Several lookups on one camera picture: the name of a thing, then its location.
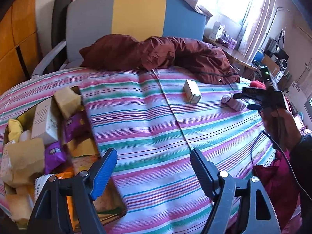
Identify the small green white box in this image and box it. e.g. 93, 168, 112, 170
183, 79, 201, 104

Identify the white carton box large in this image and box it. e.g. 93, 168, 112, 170
31, 97, 60, 145

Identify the yellow sponge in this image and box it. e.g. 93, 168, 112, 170
6, 186, 33, 224
66, 138, 99, 157
54, 87, 82, 119

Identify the cracker packet green yellow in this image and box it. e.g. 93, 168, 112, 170
72, 148, 126, 219

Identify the yellow patterned sock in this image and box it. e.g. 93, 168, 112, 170
8, 119, 23, 143

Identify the wooden desk with clutter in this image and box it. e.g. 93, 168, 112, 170
203, 20, 312, 98

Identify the person right hand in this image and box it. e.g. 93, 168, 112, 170
260, 108, 302, 151

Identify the pink rolled sock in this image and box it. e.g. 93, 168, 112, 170
221, 94, 246, 112

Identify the red fleece garment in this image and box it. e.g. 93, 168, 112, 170
250, 80, 266, 89

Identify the orange snack bag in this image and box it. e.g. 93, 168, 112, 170
55, 171, 76, 232

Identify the maroon gold storage box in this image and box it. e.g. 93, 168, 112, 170
1, 86, 126, 233

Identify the striped pink green tablecloth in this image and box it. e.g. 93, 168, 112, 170
1, 68, 275, 233

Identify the maroon jacket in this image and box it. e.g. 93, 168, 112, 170
79, 34, 240, 85

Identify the grey yellow blue chair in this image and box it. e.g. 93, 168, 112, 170
32, 0, 206, 78

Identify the black cable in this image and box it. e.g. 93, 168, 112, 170
250, 109, 312, 200

